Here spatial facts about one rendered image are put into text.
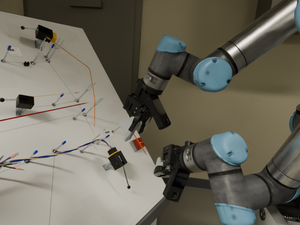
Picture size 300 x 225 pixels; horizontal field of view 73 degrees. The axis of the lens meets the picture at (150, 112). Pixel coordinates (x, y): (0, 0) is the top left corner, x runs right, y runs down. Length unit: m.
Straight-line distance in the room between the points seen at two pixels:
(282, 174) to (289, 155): 0.05
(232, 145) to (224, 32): 2.03
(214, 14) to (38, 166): 2.14
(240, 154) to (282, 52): 2.18
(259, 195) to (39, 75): 0.85
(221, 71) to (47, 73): 0.73
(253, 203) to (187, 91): 1.96
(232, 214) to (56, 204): 0.52
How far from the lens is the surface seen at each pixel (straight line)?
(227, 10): 2.47
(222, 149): 0.46
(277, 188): 0.56
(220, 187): 0.48
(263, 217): 0.73
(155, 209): 1.00
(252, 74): 2.50
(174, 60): 0.59
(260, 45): 0.51
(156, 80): 0.60
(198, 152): 0.51
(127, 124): 0.69
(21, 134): 0.79
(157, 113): 0.63
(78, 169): 0.82
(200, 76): 0.45
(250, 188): 0.51
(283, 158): 0.52
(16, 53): 0.99
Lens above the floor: 1.49
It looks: 14 degrees down
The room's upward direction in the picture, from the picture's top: 4 degrees clockwise
